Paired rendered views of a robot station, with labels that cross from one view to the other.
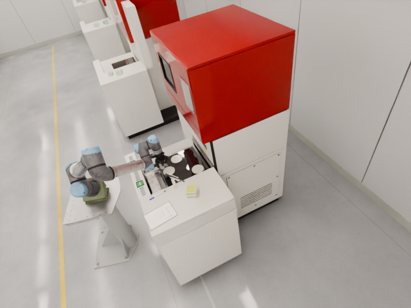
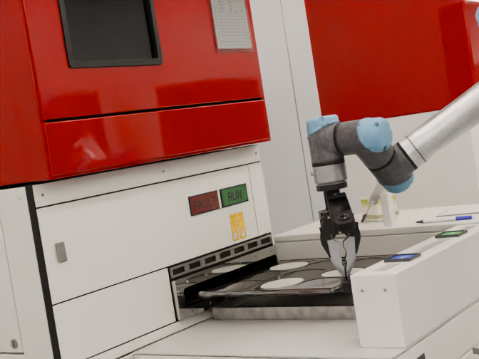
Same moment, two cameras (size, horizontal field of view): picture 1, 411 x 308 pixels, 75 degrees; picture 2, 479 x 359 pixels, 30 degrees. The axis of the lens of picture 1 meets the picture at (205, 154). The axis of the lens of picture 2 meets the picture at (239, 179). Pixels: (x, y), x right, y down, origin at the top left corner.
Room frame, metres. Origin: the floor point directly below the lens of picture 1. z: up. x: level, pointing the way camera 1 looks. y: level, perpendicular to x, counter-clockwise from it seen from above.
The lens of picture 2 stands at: (3.00, 1.83, 1.26)
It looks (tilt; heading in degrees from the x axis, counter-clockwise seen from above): 3 degrees down; 232
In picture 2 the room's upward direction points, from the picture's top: 9 degrees counter-clockwise
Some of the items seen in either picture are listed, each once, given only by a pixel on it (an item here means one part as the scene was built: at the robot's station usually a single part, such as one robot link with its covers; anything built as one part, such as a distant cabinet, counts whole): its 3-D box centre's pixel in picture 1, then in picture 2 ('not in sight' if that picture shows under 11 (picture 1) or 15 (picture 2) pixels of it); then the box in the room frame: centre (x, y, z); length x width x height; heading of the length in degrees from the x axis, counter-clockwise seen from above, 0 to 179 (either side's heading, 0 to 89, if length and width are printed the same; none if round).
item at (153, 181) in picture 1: (153, 183); not in sight; (1.49, 0.47, 0.87); 0.36 x 0.08 x 0.03; 16
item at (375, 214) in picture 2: (191, 191); (379, 207); (1.21, 0.15, 1.00); 0.07 x 0.07 x 0.07; 80
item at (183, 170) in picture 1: (181, 166); (303, 274); (1.58, 0.22, 0.90); 0.34 x 0.34 x 0.01; 16
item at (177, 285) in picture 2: (202, 155); (229, 279); (1.65, 0.02, 0.89); 0.44 x 0.02 x 0.10; 16
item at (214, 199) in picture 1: (187, 204); (407, 243); (1.18, 0.21, 0.89); 0.62 x 0.35 x 0.14; 106
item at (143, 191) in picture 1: (139, 179); (434, 278); (1.54, 0.59, 0.89); 0.55 x 0.09 x 0.14; 16
